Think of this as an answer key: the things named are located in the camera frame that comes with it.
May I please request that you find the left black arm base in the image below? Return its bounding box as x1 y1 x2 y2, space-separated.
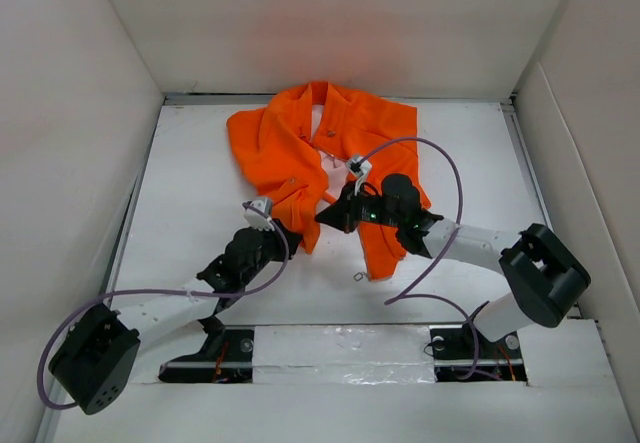
158 316 255 384

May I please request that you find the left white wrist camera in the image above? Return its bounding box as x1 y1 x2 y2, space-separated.
242 196 274 231

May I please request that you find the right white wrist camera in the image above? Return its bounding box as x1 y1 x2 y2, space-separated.
345 154 373 183

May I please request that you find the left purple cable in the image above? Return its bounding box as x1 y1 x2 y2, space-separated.
37 202 291 409

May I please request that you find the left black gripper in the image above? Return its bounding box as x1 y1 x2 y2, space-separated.
240 218 299 284

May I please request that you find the silver zipper pull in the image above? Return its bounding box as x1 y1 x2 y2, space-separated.
353 272 369 281

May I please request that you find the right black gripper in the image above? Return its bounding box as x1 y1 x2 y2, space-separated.
315 180 402 234

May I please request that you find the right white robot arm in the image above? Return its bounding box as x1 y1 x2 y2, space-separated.
315 174 591 357

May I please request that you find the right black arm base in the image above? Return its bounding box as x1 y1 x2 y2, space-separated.
423 326 527 383

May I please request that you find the orange zip jacket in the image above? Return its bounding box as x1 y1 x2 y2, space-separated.
227 81 420 253

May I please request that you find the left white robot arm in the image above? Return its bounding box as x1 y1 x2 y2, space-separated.
45 219 302 415

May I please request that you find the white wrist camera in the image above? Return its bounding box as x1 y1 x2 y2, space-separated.
242 196 274 231
345 154 373 183

